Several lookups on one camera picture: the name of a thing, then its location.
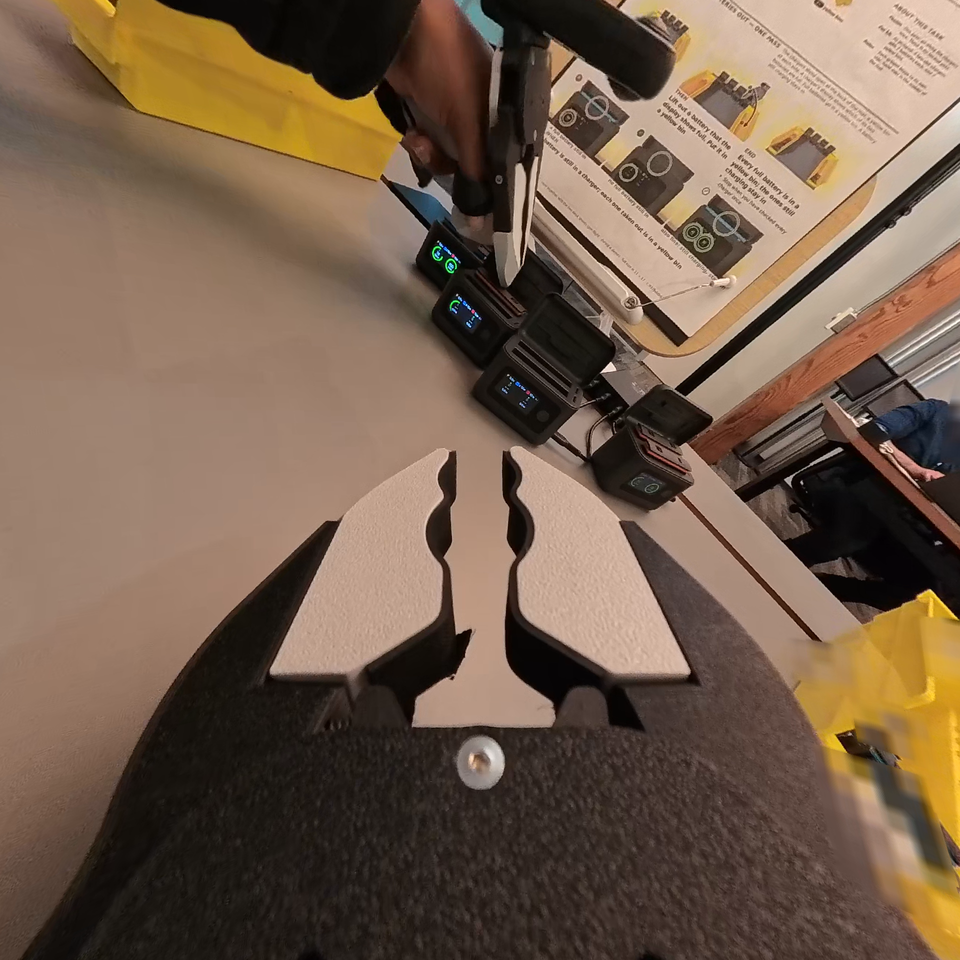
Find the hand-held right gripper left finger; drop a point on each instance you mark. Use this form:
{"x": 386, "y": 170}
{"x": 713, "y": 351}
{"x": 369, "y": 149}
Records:
{"x": 367, "y": 585}

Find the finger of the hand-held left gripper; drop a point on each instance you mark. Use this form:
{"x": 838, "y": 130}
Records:
{"x": 506, "y": 259}
{"x": 534, "y": 195}

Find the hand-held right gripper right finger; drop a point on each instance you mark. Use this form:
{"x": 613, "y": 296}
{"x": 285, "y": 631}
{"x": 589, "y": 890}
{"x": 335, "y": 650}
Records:
{"x": 592, "y": 585}

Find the black battery red edge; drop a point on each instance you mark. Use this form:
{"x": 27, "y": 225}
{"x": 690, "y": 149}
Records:
{"x": 660, "y": 439}
{"x": 671, "y": 459}
{"x": 501, "y": 300}

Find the black battery charging case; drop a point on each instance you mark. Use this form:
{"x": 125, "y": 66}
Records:
{"x": 442, "y": 259}
{"x": 469, "y": 330}
{"x": 637, "y": 480}
{"x": 570, "y": 337}

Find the yellow plastic bin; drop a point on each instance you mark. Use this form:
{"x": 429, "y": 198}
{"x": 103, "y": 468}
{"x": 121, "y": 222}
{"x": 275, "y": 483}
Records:
{"x": 885, "y": 675}
{"x": 225, "y": 82}

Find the person's left hand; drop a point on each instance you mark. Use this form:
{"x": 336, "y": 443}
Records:
{"x": 442, "y": 97}

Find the white board ledge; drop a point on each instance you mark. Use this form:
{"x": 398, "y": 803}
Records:
{"x": 592, "y": 277}

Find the dark blue smartphone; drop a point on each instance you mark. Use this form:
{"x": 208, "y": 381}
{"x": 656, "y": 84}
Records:
{"x": 420, "y": 202}

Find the printed paper sheet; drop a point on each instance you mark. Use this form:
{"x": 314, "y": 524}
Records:
{"x": 750, "y": 112}

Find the black multiport charger hub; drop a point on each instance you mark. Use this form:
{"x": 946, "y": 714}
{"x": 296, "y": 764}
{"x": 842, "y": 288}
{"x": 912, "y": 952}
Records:
{"x": 622, "y": 390}

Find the black office chair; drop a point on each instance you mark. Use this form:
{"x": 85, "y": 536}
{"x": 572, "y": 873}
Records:
{"x": 847, "y": 517}

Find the wooden background desk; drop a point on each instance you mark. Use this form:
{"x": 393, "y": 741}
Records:
{"x": 885, "y": 465}

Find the brown wooden panel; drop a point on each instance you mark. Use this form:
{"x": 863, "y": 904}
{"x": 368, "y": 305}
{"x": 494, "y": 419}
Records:
{"x": 825, "y": 360}

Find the black desk monitor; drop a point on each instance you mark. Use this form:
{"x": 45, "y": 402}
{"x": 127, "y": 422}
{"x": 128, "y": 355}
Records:
{"x": 877, "y": 382}

